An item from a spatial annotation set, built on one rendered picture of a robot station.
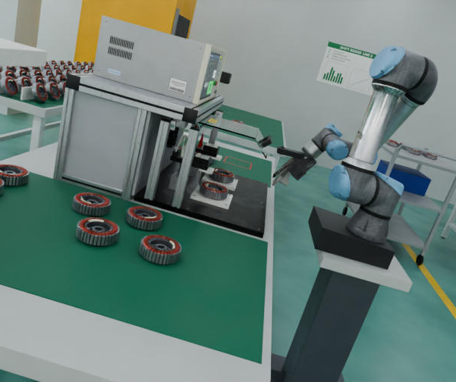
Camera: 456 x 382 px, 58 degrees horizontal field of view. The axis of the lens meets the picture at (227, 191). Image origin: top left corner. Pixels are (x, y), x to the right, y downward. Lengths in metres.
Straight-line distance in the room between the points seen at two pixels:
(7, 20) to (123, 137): 4.06
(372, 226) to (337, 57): 5.50
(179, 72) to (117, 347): 0.96
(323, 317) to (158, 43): 1.17
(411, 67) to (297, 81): 5.41
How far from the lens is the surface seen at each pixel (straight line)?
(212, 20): 6.96
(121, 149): 1.44
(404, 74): 1.49
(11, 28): 5.36
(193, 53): 1.47
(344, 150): 1.67
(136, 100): 1.39
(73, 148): 1.51
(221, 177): 1.79
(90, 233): 1.13
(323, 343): 1.74
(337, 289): 1.62
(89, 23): 5.49
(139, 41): 1.52
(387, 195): 1.54
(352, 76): 6.95
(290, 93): 6.86
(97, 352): 0.83
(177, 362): 0.84
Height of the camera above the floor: 1.30
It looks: 18 degrees down
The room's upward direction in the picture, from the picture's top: 16 degrees clockwise
